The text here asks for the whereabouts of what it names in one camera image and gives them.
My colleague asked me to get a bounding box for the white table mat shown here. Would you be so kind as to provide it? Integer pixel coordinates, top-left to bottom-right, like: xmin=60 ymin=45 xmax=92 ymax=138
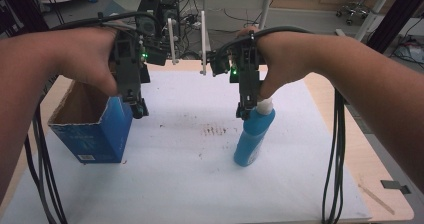
xmin=0 ymin=70 xmax=373 ymax=224

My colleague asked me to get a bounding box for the gray tape piece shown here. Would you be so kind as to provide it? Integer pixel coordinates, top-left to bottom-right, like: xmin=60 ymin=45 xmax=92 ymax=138
xmin=380 ymin=179 xmax=412 ymax=195

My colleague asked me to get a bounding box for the beige tape strip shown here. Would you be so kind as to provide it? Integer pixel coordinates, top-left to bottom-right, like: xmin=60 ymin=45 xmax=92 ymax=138
xmin=358 ymin=183 xmax=396 ymax=216

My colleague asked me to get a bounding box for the black metal frame post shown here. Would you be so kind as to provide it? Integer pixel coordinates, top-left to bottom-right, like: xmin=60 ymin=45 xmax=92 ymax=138
xmin=366 ymin=0 xmax=424 ymax=53

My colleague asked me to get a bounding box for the person's right hand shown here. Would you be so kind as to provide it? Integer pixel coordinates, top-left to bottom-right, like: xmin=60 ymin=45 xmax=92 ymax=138
xmin=236 ymin=25 xmax=323 ymax=102

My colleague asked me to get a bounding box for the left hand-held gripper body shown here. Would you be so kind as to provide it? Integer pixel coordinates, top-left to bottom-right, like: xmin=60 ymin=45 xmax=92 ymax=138
xmin=110 ymin=17 xmax=180 ymax=106

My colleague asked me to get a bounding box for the person's left hand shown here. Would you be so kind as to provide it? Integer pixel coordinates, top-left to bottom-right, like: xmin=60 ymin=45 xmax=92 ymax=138
xmin=51 ymin=25 xmax=121 ymax=97

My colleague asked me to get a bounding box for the pale blue object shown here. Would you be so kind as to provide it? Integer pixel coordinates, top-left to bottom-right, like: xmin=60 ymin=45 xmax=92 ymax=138
xmin=392 ymin=43 xmax=424 ymax=65

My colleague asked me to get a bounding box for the blue cardboard box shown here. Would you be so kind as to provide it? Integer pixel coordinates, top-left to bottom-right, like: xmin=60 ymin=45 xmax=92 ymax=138
xmin=47 ymin=80 xmax=134 ymax=165

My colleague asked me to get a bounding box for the blue bottle with white cap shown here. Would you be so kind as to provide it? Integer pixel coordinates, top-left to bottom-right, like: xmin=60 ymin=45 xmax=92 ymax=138
xmin=233 ymin=98 xmax=277 ymax=168

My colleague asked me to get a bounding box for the dark curtain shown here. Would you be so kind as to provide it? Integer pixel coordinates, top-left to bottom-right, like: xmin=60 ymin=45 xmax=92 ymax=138
xmin=0 ymin=0 xmax=51 ymax=40

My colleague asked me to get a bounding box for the white power strip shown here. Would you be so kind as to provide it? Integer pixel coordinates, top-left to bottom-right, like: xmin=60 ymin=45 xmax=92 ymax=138
xmin=184 ymin=13 xmax=204 ymax=30

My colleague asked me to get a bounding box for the office chair with casters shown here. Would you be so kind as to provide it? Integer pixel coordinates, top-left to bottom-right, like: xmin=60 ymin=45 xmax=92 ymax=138
xmin=335 ymin=0 xmax=374 ymax=27

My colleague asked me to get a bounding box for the white stand leg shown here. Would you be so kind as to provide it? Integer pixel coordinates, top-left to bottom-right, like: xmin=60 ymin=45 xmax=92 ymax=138
xmin=354 ymin=0 xmax=399 ymax=42

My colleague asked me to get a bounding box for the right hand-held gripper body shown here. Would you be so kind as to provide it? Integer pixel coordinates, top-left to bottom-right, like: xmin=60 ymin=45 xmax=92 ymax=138
xmin=199 ymin=10 xmax=265 ymax=109

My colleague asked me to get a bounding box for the black computer tower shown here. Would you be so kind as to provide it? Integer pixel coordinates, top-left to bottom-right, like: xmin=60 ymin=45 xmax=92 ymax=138
xmin=137 ymin=0 xmax=182 ymax=38

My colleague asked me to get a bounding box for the black cable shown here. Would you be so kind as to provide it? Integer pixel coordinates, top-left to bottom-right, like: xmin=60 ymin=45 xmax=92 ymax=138
xmin=23 ymin=11 xmax=164 ymax=224
xmin=214 ymin=25 xmax=348 ymax=224

